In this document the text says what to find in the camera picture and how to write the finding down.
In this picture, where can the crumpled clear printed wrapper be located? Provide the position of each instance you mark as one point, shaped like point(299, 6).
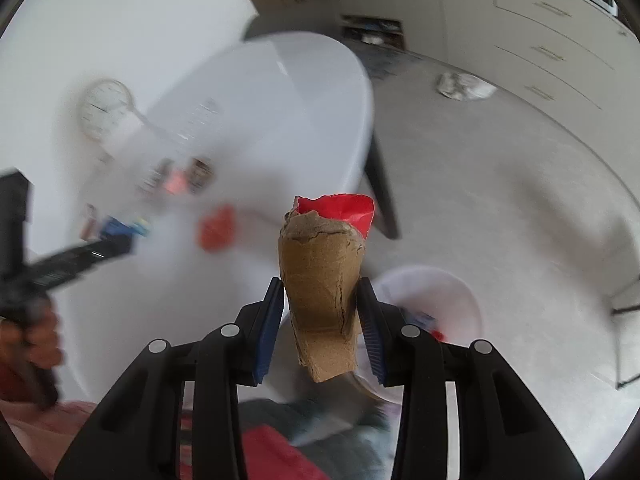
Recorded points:
point(155, 176)

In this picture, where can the black metal frame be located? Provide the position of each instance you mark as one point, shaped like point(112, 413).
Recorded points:
point(627, 310)

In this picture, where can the white cloth bag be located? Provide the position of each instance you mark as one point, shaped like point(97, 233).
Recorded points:
point(465, 85)

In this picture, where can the white round wall clock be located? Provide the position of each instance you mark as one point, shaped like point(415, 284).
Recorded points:
point(105, 109)

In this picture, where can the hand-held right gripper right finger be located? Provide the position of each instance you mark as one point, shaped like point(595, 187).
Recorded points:
point(372, 340)

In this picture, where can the low open wall cubby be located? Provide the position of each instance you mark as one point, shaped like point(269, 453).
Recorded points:
point(372, 29)

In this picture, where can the person's red garment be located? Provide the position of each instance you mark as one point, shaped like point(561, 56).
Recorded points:
point(280, 452)

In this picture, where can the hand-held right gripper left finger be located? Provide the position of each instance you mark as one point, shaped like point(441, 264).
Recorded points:
point(267, 335)

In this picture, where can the white plastic bin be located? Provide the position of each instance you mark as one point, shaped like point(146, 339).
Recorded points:
point(442, 297)

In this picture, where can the black white patterned packet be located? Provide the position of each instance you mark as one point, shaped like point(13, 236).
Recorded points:
point(201, 173)

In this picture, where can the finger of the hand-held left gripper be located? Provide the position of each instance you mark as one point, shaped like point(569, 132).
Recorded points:
point(117, 230)

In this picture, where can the red crumpled paper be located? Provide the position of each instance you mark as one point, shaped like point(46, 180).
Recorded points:
point(217, 230)

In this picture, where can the yellow green paper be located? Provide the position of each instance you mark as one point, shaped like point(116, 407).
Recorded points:
point(142, 226)

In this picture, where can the white paper card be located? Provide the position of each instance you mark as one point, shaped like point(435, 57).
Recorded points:
point(122, 132)

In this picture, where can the person's left hand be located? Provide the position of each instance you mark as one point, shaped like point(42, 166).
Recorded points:
point(45, 340)

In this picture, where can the person's grey garment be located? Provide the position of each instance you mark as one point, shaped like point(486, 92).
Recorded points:
point(345, 440)

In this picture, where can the small red white box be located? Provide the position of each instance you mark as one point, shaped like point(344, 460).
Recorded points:
point(90, 221)

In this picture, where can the brown cardboard piece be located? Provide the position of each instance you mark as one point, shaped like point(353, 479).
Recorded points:
point(320, 285)

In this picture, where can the person's left forearm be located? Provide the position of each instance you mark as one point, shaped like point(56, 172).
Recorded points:
point(40, 430)

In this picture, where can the pink crumpled paper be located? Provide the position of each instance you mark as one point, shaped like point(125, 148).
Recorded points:
point(175, 183)

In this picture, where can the red plastic wrapper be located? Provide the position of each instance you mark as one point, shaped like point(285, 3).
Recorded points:
point(345, 207)

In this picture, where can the beige drawer cabinet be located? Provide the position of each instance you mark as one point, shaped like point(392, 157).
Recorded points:
point(550, 35)

